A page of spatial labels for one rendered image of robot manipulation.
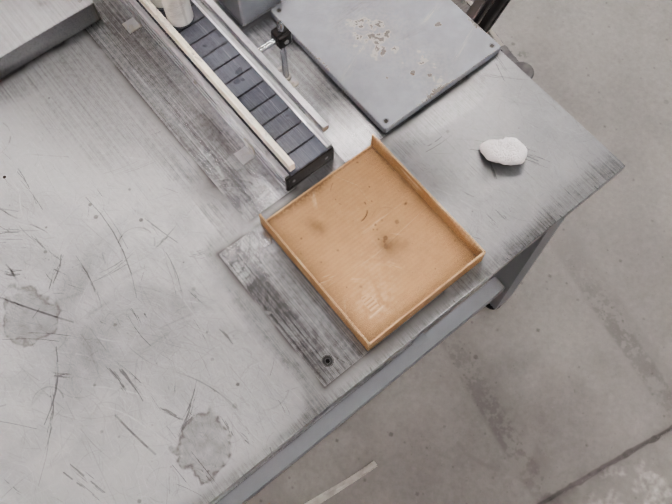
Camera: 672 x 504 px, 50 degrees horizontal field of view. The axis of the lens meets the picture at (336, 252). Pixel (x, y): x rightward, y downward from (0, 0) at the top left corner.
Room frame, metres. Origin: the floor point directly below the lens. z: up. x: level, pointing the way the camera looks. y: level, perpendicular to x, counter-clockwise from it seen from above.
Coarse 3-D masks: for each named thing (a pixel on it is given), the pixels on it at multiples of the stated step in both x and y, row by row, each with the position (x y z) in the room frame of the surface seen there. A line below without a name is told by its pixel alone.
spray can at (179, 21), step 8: (168, 0) 0.93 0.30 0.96; (176, 0) 0.93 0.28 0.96; (184, 0) 0.94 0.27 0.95; (168, 8) 0.93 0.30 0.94; (176, 8) 0.93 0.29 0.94; (184, 8) 0.93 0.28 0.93; (168, 16) 0.93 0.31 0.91; (176, 16) 0.93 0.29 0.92; (184, 16) 0.93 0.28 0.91; (192, 16) 0.95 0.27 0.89; (176, 24) 0.93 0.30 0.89; (184, 24) 0.93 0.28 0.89
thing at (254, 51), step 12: (204, 0) 0.92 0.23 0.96; (216, 12) 0.89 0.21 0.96; (228, 24) 0.87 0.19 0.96; (240, 36) 0.84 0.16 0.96; (252, 48) 0.81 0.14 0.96; (264, 60) 0.79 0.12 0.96; (276, 72) 0.76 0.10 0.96; (288, 84) 0.74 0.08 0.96; (300, 96) 0.71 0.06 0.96; (312, 108) 0.69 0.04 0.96; (312, 120) 0.67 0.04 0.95; (324, 120) 0.66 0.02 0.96
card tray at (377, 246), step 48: (336, 192) 0.59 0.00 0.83; (384, 192) 0.59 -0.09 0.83; (288, 240) 0.50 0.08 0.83; (336, 240) 0.50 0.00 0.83; (384, 240) 0.49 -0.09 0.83; (432, 240) 0.49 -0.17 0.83; (336, 288) 0.41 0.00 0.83; (384, 288) 0.40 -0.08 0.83; (432, 288) 0.40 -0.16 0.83; (384, 336) 0.32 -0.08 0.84
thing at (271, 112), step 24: (192, 24) 0.94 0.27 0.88; (192, 48) 0.88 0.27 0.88; (216, 48) 0.88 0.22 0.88; (216, 72) 0.82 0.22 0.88; (240, 72) 0.82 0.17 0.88; (240, 96) 0.77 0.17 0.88; (264, 96) 0.77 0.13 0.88; (264, 120) 0.72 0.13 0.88; (288, 120) 0.72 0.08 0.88; (264, 144) 0.67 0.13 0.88; (288, 144) 0.67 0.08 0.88; (312, 144) 0.66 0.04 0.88
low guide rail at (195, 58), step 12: (144, 0) 0.97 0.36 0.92; (156, 12) 0.94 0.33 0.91; (168, 24) 0.91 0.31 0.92; (180, 36) 0.88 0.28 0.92; (192, 60) 0.84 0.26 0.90; (204, 72) 0.80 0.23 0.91; (216, 84) 0.77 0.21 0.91; (228, 96) 0.75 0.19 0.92; (240, 108) 0.72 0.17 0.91; (252, 120) 0.69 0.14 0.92; (264, 132) 0.67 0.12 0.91; (276, 144) 0.65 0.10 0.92; (276, 156) 0.63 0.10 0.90; (288, 156) 0.62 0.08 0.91; (288, 168) 0.60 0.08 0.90
